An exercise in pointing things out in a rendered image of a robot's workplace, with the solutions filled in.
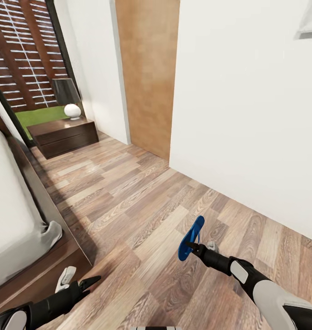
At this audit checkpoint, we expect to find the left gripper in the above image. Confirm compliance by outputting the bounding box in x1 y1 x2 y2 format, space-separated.
46 276 101 323

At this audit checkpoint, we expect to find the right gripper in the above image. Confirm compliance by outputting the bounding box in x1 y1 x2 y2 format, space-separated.
184 241 221 270

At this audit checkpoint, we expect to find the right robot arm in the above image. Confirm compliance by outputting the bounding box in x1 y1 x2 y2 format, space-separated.
184 241 312 330

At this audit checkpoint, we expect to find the sandal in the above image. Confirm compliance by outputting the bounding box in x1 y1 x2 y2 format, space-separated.
178 215 205 261

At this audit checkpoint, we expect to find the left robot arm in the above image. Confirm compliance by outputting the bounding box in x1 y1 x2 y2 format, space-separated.
0 266 101 330

